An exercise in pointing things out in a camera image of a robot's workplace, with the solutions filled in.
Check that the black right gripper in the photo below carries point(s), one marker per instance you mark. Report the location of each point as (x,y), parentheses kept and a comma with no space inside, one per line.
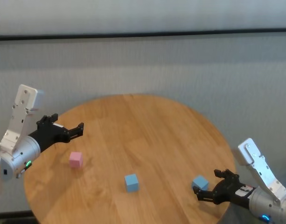
(229,190)

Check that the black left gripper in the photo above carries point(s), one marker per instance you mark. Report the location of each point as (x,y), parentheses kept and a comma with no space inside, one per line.
(48,135)

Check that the blue cube block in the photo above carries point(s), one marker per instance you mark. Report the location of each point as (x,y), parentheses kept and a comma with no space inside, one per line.
(200,181)
(131,183)

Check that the pink cube block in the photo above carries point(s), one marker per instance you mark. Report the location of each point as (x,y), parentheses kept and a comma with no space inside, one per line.
(75,159)

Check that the black horizontal wall rail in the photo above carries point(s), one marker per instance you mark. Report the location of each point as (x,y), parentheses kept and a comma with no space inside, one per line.
(142,34)

